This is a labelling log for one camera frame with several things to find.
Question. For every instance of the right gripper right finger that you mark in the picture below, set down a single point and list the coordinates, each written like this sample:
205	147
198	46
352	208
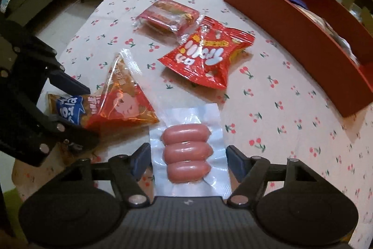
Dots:
250	172

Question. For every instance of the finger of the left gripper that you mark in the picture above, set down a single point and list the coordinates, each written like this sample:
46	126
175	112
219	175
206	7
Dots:
67	84
75	137

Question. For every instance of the red Korean snack bag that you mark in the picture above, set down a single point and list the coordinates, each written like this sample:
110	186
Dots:
205	57

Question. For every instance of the red cardboard box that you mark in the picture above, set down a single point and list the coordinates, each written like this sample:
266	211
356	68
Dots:
347	84

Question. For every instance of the red clear cake packet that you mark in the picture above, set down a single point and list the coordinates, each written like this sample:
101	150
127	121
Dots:
168	19

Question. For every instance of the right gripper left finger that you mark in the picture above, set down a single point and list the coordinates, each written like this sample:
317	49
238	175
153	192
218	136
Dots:
126	172

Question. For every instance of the clear round cracker packet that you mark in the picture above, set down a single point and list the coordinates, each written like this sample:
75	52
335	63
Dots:
330	31

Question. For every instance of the cherry print tablecloth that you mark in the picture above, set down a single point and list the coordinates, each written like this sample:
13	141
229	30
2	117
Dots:
270	108

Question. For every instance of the orange blue snack bag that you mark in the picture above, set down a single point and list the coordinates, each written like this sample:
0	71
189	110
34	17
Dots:
121	103

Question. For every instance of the vacuum packed sausages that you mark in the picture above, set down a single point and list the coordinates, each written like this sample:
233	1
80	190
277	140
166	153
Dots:
189	154

